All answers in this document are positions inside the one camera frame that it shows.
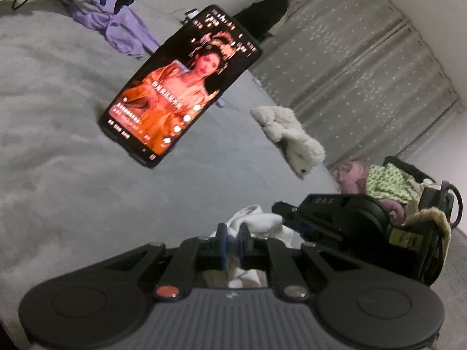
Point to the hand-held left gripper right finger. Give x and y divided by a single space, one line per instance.
242 242

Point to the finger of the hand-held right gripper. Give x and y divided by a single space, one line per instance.
288 208
297 226

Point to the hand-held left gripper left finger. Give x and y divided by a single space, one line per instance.
220 242

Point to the white garment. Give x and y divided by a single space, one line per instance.
262 222

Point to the green patterned cloth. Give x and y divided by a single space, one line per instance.
386 182

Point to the pink quilt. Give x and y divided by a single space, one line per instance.
350 178

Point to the white plush dog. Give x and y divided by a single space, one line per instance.
292 138

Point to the grey star curtain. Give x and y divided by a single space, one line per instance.
346 62

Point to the smartphone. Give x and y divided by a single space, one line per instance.
175 91

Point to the hanging beige garment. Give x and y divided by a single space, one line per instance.
281 29

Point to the hanging black garment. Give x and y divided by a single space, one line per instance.
262 14

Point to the purple garment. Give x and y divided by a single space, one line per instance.
116 25

